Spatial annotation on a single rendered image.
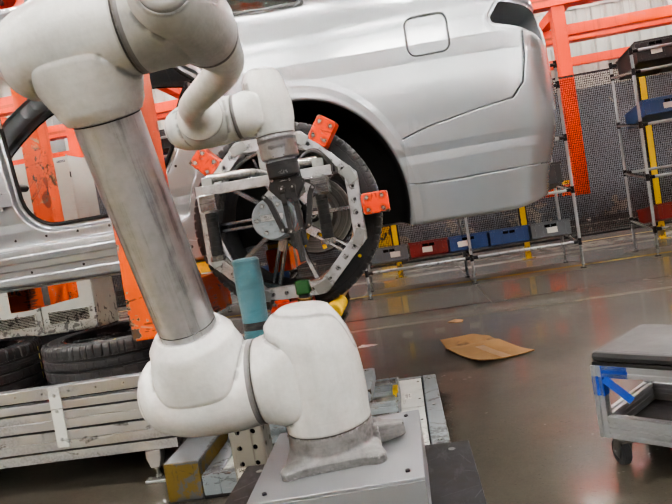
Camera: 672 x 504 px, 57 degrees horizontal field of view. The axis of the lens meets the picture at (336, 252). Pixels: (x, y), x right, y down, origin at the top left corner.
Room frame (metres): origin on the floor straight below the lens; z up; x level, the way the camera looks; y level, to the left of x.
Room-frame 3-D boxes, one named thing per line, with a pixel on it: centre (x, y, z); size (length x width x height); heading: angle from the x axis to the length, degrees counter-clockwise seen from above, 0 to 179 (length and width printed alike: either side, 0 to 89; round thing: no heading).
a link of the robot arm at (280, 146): (1.44, 0.09, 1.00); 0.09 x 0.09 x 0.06
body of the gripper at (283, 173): (1.44, 0.09, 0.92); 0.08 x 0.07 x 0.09; 88
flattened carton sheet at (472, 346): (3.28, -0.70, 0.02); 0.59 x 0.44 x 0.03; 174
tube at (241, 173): (1.98, 0.27, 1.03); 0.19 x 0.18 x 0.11; 174
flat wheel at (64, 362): (2.61, 0.93, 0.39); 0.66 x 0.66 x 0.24
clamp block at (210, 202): (1.90, 0.35, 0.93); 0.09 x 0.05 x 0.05; 174
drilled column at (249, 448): (1.80, 0.34, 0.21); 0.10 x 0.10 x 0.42; 84
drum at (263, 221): (2.02, 0.17, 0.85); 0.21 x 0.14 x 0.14; 174
